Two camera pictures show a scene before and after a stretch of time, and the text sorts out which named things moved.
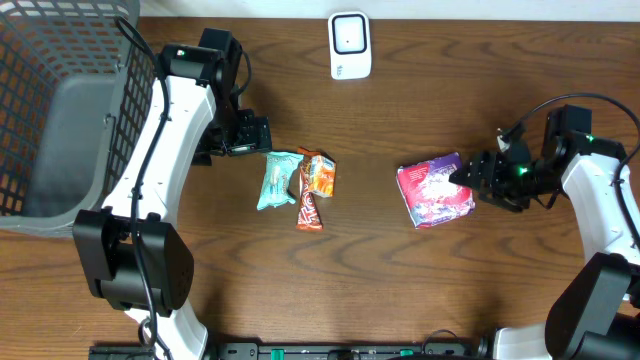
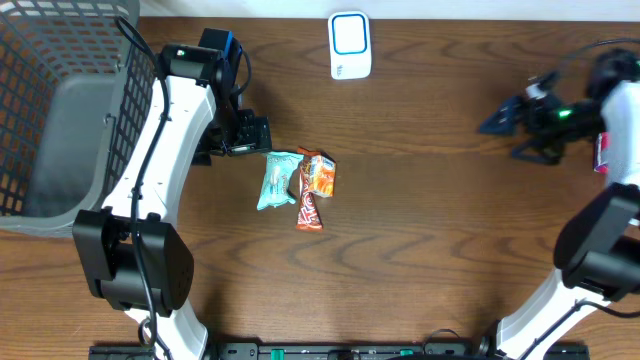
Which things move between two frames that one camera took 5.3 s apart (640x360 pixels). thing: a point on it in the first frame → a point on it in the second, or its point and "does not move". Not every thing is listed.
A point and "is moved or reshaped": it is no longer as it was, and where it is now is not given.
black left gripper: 253,135 does not move
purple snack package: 428,194 is moved or reshaped
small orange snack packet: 322,175 does not move
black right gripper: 497,163 → 533,109
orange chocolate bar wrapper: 308,218 does not move
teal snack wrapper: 275,189 does not move
